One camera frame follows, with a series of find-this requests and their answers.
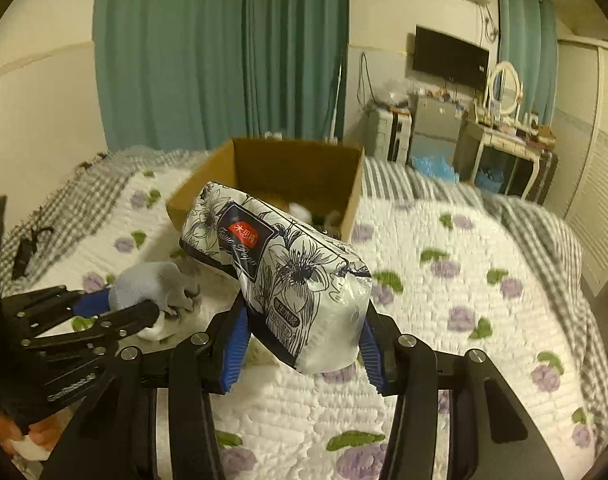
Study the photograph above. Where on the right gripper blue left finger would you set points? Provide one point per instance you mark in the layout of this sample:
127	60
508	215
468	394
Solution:
235	337

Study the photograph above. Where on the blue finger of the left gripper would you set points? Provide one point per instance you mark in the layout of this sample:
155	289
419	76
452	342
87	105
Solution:
101	338
93	304

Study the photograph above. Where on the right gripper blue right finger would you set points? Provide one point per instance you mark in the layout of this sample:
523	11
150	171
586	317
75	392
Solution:
372	356

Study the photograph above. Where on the grey white sock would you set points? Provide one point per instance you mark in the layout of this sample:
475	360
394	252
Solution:
159	282

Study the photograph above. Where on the floral black white tissue pack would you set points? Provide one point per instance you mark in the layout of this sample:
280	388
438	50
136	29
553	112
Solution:
307	292

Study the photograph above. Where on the white fluffy plush toy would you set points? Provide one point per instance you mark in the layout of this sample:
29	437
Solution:
175	324

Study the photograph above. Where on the person's hand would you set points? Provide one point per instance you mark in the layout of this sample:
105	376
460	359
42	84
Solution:
36	444

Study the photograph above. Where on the white floral quilt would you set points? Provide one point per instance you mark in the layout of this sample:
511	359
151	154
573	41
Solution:
456	268

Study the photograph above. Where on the grey checked bed sheet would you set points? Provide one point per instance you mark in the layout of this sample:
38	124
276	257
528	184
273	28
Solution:
112	216

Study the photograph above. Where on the brown cardboard box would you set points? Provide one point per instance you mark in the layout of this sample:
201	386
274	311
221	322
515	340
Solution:
322	177

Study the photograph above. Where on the box of blue plastic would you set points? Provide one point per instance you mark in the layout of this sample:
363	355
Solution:
434	167

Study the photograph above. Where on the white floor mop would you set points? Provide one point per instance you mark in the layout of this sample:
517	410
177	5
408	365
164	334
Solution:
339	101

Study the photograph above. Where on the white suitcase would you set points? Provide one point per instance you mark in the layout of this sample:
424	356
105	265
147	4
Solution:
388	135

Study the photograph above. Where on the small silver refrigerator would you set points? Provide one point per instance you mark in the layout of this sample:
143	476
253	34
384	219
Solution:
435	129

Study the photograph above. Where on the white dressing table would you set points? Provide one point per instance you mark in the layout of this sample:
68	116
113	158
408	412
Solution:
475	139

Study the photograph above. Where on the large teal curtain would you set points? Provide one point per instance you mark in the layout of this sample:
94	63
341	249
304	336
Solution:
194	73

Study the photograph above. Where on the white oval vanity mirror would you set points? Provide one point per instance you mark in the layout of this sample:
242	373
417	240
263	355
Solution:
504	92

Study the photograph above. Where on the white louvred wardrobe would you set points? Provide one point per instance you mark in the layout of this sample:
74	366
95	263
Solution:
579	190

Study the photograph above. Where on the teal window curtain right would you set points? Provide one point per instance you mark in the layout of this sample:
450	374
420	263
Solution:
528	39

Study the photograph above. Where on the black charger with cable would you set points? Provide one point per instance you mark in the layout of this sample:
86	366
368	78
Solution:
26	250

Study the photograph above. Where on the black wall television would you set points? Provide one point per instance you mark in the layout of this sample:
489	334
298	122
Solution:
452	59

